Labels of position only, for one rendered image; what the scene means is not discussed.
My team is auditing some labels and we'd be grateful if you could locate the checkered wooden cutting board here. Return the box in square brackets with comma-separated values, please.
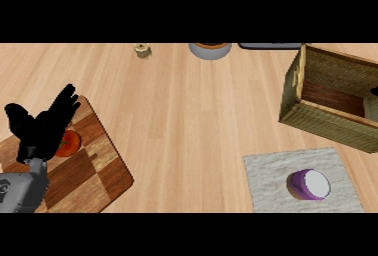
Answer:
[0, 95, 136, 214]

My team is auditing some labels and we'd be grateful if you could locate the woven wicker basket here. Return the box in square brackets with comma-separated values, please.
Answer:
[278, 43, 378, 154]

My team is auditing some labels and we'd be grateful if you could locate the small yellowish glass bottle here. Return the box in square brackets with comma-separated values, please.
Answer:
[133, 43, 154, 60]

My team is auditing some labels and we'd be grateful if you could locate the grey pot with orange rim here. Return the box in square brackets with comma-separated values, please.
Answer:
[188, 43, 233, 61]

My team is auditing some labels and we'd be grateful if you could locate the dark grey flat appliance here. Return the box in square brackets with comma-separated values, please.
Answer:
[238, 43, 312, 51]

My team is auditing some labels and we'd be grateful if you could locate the red tomato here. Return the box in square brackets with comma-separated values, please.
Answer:
[55, 129, 83, 158]

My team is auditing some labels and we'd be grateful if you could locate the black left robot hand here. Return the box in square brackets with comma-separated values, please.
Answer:
[3, 83, 83, 165]

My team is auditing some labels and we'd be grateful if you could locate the purple can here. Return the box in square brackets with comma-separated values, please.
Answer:
[286, 168, 332, 201]

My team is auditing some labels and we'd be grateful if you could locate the white fuzzy placemat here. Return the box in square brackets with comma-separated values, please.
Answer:
[242, 147, 366, 214]

